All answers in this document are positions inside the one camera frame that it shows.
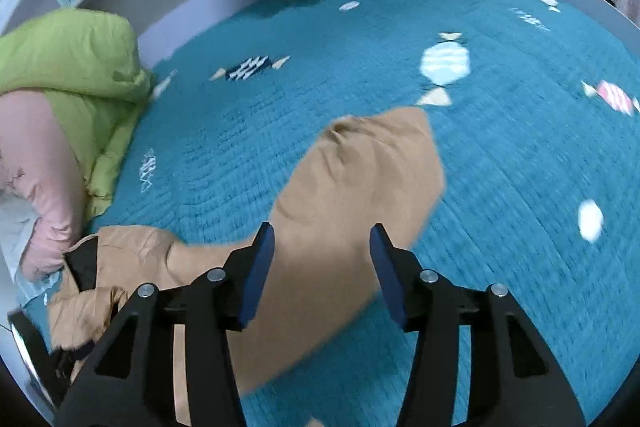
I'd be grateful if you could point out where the light grey garment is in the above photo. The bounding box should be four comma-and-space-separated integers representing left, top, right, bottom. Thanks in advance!
0, 192, 47, 306

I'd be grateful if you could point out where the pink padded jacket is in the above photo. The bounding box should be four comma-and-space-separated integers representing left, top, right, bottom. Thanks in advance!
1, 90, 86, 281

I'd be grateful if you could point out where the teal quilted bedspread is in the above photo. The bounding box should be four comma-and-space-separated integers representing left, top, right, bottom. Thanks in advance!
36, 0, 639, 426

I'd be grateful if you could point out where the lime green jacket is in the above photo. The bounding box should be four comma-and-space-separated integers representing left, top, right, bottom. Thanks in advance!
1, 9, 152, 220

